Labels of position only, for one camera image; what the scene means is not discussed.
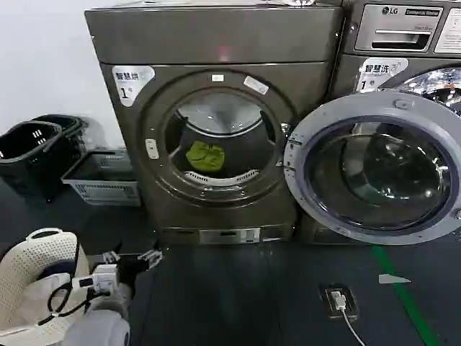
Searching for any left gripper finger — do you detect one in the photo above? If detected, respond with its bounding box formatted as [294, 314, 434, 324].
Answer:
[138, 239, 164, 270]
[101, 239, 125, 265]

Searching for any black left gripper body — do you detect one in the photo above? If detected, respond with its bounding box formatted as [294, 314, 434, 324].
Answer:
[116, 253, 151, 288]

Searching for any dark blue garment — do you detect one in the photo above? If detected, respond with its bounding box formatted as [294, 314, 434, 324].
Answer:
[43, 259, 76, 279]

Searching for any grey slatted plastic crate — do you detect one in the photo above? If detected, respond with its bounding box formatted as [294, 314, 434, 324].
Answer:
[61, 148, 142, 208]

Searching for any white garment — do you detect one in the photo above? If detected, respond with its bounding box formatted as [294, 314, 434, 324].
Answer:
[0, 272, 75, 327]

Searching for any cream perforated laundry basket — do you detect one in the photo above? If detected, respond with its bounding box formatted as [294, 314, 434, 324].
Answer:
[0, 227, 90, 346]

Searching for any green garment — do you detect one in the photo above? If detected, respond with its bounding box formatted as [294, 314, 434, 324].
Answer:
[185, 141, 226, 173]

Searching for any black plastic laundry basket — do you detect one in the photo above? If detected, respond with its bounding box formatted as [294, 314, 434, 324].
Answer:
[0, 120, 72, 203]
[31, 114, 90, 164]

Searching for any floor socket box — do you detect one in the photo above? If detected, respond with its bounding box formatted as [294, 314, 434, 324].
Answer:
[318, 283, 360, 319]

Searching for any grey front-loading dryer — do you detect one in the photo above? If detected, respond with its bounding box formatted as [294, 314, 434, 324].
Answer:
[84, 4, 344, 254]

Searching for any white arrow floor sticker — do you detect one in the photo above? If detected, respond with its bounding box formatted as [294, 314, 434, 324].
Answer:
[377, 273, 412, 285]

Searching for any green floor tape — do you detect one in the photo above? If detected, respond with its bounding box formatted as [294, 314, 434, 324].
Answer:
[370, 244, 440, 346]

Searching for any round glass dryer door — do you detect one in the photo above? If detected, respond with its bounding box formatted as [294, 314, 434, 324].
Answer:
[282, 91, 461, 247]

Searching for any grey washing machine with drawer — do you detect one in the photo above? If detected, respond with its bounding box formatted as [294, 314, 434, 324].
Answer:
[297, 0, 461, 246]

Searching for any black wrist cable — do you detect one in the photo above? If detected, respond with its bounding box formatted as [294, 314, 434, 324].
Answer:
[38, 276, 95, 326]

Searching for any white plug with cable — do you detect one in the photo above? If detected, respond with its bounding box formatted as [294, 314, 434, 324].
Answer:
[331, 290, 364, 346]

